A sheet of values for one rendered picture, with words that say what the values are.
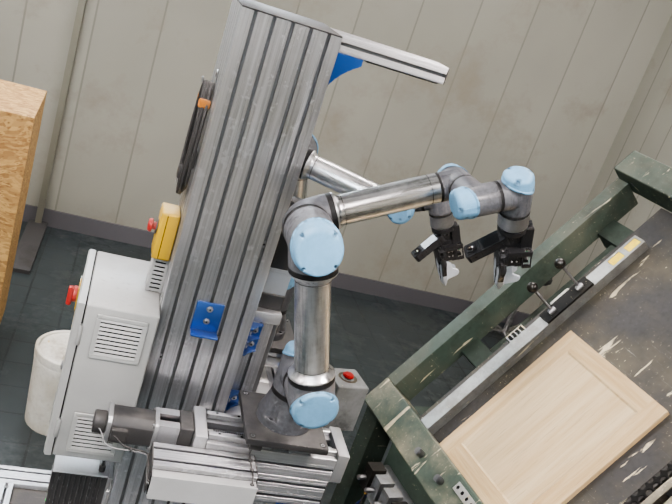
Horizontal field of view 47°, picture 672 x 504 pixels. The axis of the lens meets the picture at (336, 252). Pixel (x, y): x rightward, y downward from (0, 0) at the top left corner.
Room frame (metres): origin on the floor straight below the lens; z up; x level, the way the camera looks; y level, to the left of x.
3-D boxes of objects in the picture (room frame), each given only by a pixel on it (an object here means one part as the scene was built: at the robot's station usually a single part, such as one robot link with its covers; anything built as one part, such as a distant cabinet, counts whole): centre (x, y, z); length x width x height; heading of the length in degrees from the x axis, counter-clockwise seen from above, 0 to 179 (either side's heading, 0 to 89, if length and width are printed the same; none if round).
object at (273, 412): (1.80, -0.01, 1.09); 0.15 x 0.15 x 0.10
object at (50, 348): (2.86, 0.93, 0.24); 0.32 x 0.30 x 0.47; 19
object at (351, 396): (2.35, -0.18, 0.84); 0.12 x 0.12 x 0.18; 29
